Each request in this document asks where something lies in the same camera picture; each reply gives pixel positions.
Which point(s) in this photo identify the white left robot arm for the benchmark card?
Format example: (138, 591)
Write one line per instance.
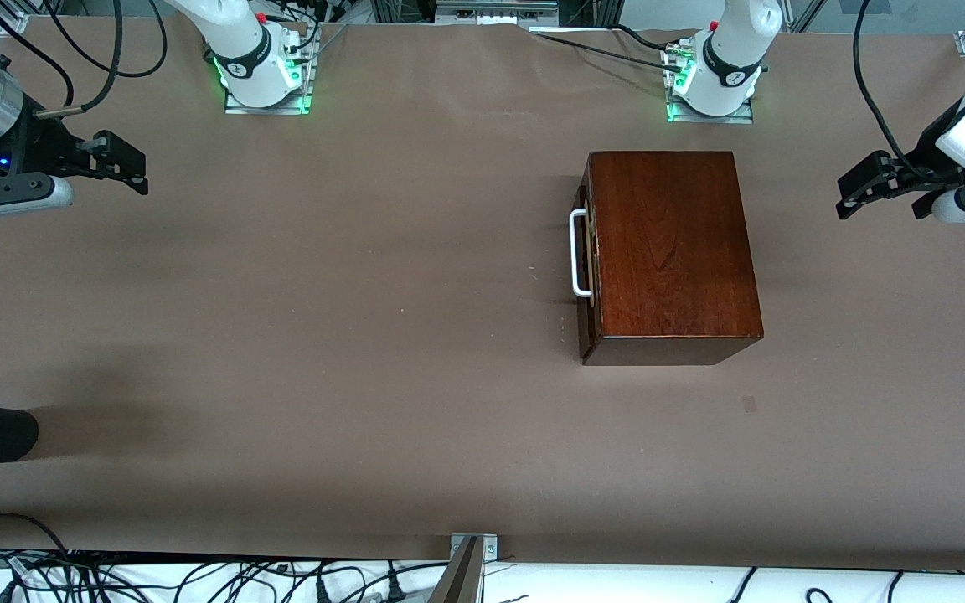
(734, 50)

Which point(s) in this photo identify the dark wooden drawer cabinet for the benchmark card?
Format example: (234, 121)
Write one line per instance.
(667, 251)

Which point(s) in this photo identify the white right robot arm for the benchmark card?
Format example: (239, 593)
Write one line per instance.
(239, 42)

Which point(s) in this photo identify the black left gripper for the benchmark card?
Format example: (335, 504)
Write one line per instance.
(925, 159)

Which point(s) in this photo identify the small metal bracket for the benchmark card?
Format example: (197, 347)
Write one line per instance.
(491, 548)

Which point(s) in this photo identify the grey metal rail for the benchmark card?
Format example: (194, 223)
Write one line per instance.
(495, 12)

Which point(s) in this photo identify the dark camera post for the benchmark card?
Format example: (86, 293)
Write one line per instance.
(459, 582)

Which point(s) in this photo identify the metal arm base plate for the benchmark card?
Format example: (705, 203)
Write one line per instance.
(725, 119)
(281, 110)

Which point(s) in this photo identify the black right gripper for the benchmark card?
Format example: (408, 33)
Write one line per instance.
(34, 144)

